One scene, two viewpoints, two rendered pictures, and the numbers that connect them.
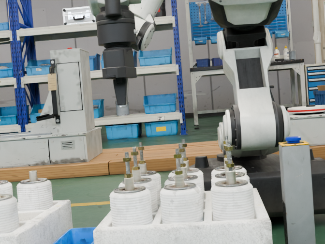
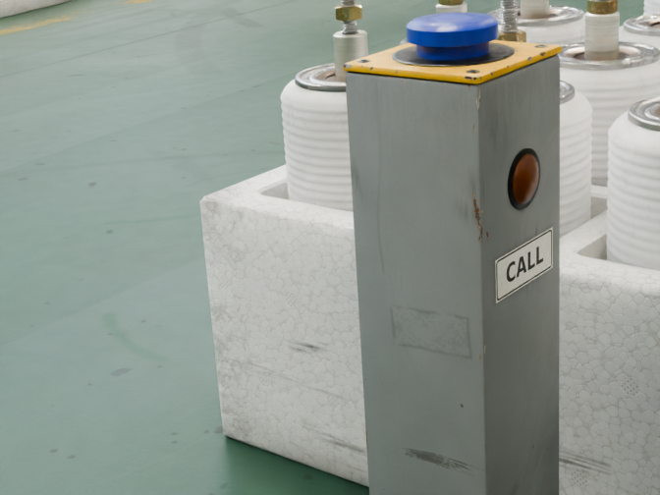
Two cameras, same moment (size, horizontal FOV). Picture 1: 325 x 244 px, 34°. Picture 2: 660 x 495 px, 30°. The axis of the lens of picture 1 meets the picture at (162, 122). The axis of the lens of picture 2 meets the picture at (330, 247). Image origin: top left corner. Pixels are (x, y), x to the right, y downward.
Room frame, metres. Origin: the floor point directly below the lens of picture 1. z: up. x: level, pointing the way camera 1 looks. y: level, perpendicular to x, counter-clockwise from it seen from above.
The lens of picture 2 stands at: (1.63, -0.81, 0.42)
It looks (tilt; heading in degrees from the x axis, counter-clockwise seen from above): 20 degrees down; 124
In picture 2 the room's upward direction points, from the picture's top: 4 degrees counter-clockwise
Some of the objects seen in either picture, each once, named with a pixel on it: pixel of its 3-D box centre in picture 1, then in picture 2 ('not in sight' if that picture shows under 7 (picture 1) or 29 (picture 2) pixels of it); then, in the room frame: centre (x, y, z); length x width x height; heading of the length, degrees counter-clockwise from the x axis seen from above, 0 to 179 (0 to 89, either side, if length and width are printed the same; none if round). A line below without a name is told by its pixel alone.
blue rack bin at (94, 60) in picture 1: (81, 63); not in sight; (6.23, 0.88, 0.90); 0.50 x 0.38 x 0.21; 177
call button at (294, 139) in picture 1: (293, 140); (452, 41); (1.38, -0.34, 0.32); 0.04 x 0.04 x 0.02
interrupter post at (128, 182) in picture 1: (129, 184); (534, 0); (1.22, 0.09, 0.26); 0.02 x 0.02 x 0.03
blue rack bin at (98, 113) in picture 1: (86, 109); not in sight; (6.21, 0.88, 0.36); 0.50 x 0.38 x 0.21; 178
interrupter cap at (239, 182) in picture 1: (231, 183); (353, 78); (1.20, -0.15, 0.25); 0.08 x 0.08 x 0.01
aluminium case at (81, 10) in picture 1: (82, 17); not in sight; (6.19, 0.82, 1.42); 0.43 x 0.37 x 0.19; 174
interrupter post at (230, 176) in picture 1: (230, 177); (352, 58); (1.20, -0.15, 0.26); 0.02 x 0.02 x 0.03
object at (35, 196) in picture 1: (36, 213); not in sight; (1.49, 0.38, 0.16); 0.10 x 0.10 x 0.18
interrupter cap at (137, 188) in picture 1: (129, 190); (534, 17); (1.22, 0.09, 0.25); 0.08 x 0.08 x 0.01
